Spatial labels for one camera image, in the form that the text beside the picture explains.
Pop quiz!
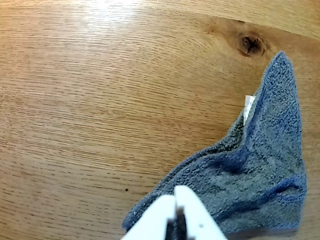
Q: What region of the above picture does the grey microfibre cloth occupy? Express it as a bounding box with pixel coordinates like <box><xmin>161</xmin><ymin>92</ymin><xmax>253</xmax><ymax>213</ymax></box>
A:
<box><xmin>121</xmin><ymin>50</ymin><xmax>308</xmax><ymax>235</ymax></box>

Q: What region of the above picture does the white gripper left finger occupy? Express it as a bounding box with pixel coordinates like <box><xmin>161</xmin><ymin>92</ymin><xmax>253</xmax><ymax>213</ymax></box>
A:
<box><xmin>123</xmin><ymin>194</ymin><xmax>177</xmax><ymax>240</ymax></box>

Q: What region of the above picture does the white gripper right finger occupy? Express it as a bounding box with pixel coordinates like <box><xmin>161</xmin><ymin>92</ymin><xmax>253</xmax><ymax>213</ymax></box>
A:
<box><xmin>174</xmin><ymin>185</ymin><xmax>230</xmax><ymax>240</ymax></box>

